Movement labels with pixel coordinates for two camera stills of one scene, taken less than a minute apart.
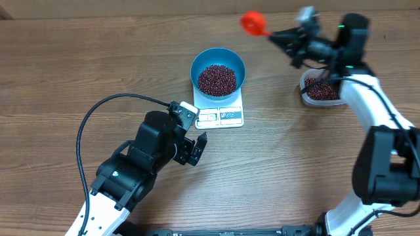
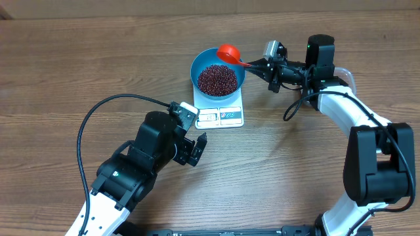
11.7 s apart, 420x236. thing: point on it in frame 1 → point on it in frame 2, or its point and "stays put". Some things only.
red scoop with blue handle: (254, 22) → (231, 53)
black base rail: (297, 230) stays put
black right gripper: (298, 41) → (275, 77)
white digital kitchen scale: (227, 113) stays put
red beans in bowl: (217, 80) stays put
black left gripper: (187, 146) stays put
